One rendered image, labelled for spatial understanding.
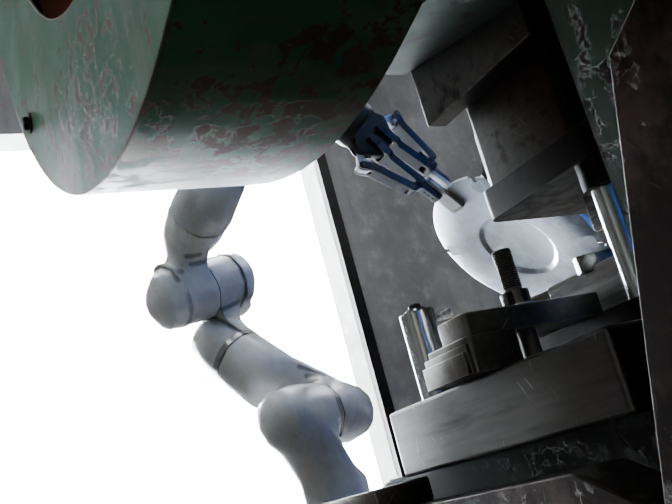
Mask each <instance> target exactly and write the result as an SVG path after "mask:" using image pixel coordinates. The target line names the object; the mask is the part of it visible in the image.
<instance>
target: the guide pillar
mask: <svg viewBox="0 0 672 504"><path fill-rule="evenodd" d="M591 194H592V197H593V200H594V203H595V206H596V208H597V211H598V214H599V217H600V220H601V222H602V225H603V228H604V231H605V234H606V236H607V239H608V242H609V245H610V247H611V250H612V253H613V256H614V259H615V261H616V264H617V267H618V270H619V273H620V275H621V278H622V281H623V284H624V287H625V289H626V292H627V295H628V298H629V299H632V298H634V297H636V296H639V292H638V284H637V276H636V268H635V260H634V252H633V244H632V238H631V235H630V233H629V230H628V227H627V225H626V222H625V219H624V216H623V214H622V211H621V208H620V205H619V203H618V200H617V197H616V195H615V192H614V189H613V186H612V184H611V183H607V184H604V185H601V186H598V187H596V188H595V189H593V190H592V191H591Z"/></svg>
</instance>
